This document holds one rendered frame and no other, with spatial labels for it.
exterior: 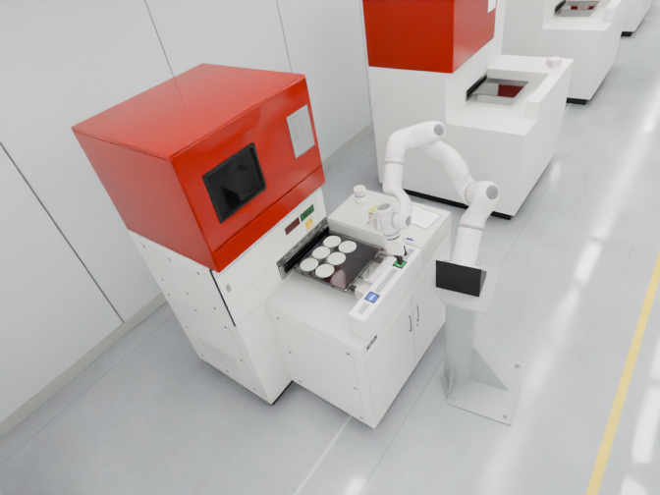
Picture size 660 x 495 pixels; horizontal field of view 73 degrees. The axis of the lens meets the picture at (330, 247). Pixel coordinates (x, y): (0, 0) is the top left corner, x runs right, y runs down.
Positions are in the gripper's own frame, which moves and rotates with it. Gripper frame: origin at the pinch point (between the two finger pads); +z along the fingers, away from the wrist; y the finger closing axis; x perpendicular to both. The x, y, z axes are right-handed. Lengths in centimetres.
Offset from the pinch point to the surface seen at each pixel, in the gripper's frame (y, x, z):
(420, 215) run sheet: -9.5, 39.3, 0.2
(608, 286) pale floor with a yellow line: 63, 133, 115
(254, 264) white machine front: -55, -43, -20
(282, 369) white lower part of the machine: -72, -50, 60
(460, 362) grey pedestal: 14, 8, 80
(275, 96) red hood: -35, -7, -90
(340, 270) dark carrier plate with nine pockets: -30.5, -13.0, 2.7
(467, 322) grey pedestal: 24, 10, 46
